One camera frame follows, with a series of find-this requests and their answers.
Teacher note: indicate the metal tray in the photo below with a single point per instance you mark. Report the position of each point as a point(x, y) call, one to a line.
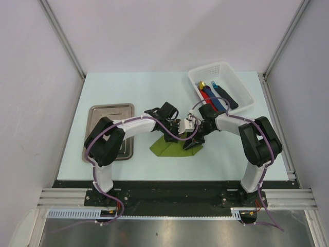
point(113, 112)

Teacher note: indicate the red utensil sleeve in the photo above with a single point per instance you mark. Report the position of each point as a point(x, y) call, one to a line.
point(205, 97)

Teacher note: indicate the aluminium frame post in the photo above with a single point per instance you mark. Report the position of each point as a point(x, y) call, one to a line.
point(53, 20)
point(287, 36)

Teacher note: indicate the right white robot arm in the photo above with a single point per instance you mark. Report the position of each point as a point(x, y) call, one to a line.
point(260, 142)

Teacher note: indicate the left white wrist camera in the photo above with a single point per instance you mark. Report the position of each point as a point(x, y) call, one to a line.
point(186, 125)

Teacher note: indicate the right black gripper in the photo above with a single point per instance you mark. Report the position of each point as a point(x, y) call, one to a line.
point(197, 141)

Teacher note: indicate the aluminium frame post right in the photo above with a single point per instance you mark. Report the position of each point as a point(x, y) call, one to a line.
point(287, 36)

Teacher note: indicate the black utensil sleeve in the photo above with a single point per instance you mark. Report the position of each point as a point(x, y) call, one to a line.
point(225, 95)

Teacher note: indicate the gold spoon in basket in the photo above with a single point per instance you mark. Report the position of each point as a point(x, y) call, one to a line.
point(201, 85)

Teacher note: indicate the aluminium frame post left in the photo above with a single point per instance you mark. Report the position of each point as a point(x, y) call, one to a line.
point(53, 20)

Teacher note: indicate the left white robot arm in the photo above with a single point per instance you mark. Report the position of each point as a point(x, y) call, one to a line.
point(105, 140)

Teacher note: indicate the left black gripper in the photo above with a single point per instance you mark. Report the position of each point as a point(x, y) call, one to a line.
point(170, 138)

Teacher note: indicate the white plastic basket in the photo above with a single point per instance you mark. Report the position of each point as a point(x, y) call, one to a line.
point(224, 76)

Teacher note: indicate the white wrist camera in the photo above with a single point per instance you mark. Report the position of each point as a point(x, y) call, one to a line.
point(186, 125)
point(191, 116)

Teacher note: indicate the blue utensil sleeve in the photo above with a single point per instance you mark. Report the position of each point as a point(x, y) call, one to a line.
point(218, 105)

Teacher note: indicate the green paper napkin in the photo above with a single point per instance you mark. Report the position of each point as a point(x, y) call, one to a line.
point(161, 148)

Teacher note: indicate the aluminium front rail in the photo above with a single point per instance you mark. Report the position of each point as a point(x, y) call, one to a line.
point(278, 199)

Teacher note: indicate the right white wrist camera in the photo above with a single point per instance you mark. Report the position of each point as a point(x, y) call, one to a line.
point(191, 116)

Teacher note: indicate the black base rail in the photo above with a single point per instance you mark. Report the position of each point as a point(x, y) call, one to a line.
point(169, 199)

